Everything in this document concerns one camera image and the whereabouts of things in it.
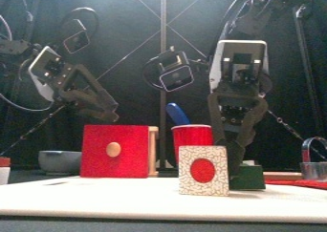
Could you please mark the shiny metal cup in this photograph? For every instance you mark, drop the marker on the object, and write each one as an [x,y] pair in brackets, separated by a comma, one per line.
[315,170]

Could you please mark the red wooden box with knob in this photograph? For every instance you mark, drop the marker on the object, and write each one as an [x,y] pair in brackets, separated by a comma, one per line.
[114,137]

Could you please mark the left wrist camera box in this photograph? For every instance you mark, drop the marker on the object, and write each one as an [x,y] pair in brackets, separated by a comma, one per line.
[76,40]

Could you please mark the red plate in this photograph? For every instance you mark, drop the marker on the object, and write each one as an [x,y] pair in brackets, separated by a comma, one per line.
[298,183]

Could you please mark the white cutting board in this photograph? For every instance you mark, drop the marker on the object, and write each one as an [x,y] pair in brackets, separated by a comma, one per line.
[106,200]

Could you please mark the vertical metal frame pole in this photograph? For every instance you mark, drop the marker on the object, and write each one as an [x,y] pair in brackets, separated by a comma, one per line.
[162,25]

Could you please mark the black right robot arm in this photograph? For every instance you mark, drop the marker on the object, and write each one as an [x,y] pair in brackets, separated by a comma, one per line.
[255,22]

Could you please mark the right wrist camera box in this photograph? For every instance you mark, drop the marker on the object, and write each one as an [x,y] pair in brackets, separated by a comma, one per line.
[177,78]

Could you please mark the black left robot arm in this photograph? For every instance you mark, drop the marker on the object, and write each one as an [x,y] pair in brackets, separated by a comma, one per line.
[12,48]

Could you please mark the toy sushi with red centre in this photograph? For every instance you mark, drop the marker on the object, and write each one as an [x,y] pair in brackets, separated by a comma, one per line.
[204,170]

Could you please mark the light wooden board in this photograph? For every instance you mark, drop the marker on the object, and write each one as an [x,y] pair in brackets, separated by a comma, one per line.
[280,176]

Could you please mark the red and white small container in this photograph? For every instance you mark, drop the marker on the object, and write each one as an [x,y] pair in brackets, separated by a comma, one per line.
[4,170]

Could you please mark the dark green block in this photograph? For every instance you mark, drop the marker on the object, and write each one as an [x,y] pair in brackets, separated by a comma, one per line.
[251,178]

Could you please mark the dark metal stand bar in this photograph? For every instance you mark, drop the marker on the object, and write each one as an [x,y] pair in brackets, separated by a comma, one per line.
[304,67]

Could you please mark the grey bowl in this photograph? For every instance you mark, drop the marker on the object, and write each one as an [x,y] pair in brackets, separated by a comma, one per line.
[59,161]

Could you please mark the red plastic cup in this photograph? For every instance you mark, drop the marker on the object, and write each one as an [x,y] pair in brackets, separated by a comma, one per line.
[192,137]

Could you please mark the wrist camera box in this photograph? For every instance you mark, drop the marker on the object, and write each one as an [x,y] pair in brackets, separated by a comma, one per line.
[177,78]
[76,40]

